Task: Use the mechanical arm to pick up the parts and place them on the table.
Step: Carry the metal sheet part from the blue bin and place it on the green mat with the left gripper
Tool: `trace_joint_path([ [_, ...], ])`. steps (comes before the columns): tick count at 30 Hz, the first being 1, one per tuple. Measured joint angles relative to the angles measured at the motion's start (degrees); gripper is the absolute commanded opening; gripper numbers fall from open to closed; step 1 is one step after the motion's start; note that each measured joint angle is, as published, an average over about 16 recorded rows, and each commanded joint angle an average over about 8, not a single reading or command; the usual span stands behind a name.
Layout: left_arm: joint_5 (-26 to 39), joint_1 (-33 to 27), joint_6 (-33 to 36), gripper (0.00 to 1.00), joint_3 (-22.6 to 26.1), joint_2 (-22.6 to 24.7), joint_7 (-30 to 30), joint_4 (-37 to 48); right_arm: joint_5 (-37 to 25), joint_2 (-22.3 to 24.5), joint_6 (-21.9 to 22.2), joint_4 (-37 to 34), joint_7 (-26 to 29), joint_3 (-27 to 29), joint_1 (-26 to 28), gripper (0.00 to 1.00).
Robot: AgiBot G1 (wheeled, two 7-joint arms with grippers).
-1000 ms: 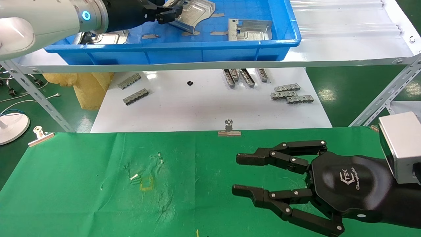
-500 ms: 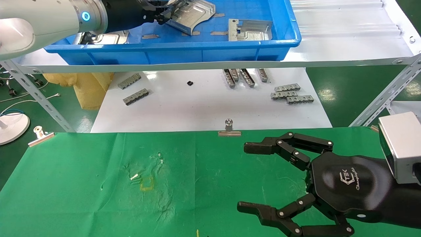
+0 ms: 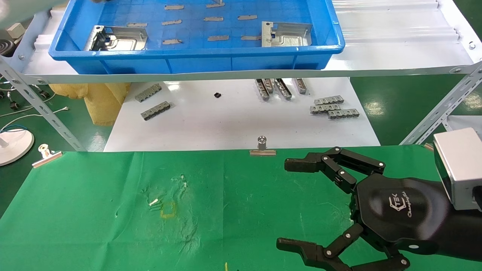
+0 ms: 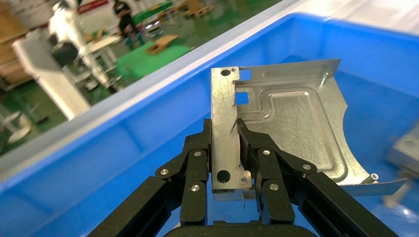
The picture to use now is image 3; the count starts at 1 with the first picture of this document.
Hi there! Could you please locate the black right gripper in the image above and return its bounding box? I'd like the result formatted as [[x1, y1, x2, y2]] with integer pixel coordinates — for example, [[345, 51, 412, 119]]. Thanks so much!
[[276, 146, 453, 271]]

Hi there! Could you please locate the green table cloth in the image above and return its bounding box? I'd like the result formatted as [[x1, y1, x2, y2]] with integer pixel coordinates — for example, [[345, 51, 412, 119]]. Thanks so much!
[[0, 145, 482, 271]]

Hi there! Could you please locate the perforated steel angle strut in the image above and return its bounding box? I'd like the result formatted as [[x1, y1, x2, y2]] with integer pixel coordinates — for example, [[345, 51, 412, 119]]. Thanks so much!
[[0, 56, 88, 152], [399, 61, 482, 146]]

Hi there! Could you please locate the blue plastic bin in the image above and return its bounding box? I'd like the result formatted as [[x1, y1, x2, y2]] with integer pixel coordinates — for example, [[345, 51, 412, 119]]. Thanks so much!
[[49, 0, 345, 75]]

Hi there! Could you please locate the yellow mesh bag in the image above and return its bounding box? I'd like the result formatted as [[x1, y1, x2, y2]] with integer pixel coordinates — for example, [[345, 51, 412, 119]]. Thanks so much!
[[49, 83, 131, 126]]

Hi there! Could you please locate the white round base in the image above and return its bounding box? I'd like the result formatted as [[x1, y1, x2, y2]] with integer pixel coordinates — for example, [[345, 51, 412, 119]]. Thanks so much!
[[0, 128, 35, 167]]

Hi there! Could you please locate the small grey box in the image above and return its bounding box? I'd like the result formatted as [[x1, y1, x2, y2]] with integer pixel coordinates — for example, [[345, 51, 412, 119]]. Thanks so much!
[[6, 23, 26, 39]]

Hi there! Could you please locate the black coiled object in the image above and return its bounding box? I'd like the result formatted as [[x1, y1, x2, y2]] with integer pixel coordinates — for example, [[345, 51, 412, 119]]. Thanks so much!
[[0, 39, 16, 58]]

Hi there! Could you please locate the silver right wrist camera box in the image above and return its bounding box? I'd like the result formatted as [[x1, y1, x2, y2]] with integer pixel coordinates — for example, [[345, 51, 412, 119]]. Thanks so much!
[[433, 128, 482, 212]]

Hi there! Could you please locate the white cable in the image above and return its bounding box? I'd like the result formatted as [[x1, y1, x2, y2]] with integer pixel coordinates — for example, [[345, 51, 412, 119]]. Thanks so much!
[[0, 107, 69, 131]]

